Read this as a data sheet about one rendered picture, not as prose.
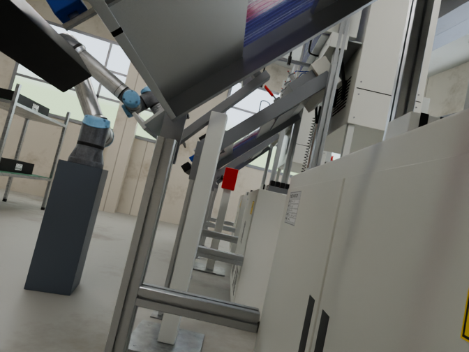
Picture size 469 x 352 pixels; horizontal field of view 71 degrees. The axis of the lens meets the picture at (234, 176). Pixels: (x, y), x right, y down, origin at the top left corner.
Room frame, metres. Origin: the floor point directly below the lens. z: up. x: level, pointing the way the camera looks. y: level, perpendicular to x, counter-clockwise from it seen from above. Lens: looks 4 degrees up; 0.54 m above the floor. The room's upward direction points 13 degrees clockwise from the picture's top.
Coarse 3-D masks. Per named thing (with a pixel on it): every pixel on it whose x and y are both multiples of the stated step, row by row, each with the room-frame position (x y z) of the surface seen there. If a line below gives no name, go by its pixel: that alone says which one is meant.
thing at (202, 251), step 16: (352, 16) 1.45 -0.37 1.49; (336, 32) 1.45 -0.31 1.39; (352, 32) 1.45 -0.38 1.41; (320, 48) 1.59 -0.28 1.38; (352, 48) 1.53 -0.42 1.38; (192, 176) 1.42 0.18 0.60; (224, 240) 2.16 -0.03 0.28; (208, 256) 1.42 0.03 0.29; (224, 256) 1.43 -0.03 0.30; (240, 256) 1.42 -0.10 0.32
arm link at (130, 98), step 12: (72, 36) 1.45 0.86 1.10; (84, 48) 1.47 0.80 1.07; (84, 60) 1.45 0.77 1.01; (96, 60) 1.47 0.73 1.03; (96, 72) 1.46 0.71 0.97; (108, 72) 1.48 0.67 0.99; (108, 84) 1.48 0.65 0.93; (120, 84) 1.49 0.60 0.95; (120, 96) 1.49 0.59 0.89; (132, 96) 1.48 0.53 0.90; (132, 108) 1.54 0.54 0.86
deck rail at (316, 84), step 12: (324, 72) 1.46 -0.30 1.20; (312, 84) 1.46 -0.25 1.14; (324, 84) 1.46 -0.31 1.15; (288, 96) 1.46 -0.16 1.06; (300, 96) 1.46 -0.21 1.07; (264, 108) 1.46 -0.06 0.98; (276, 108) 1.46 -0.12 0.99; (288, 108) 1.46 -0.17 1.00; (252, 120) 1.46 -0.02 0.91; (264, 120) 1.46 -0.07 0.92; (228, 132) 1.46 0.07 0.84; (240, 132) 1.46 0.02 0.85; (228, 144) 1.46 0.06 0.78
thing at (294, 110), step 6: (306, 102) 1.88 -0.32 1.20; (294, 108) 1.55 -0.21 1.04; (300, 108) 1.98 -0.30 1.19; (282, 114) 1.52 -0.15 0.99; (288, 114) 1.62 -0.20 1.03; (294, 114) 2.06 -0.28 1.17; (276, 120) 1.59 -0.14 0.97; (282, 120) 1.71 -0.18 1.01; (264, 126) 1.83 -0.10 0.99; (270, 126) 1.98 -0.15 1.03; (258, 132) 1.94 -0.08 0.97; (264, 132) 2.06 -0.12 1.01
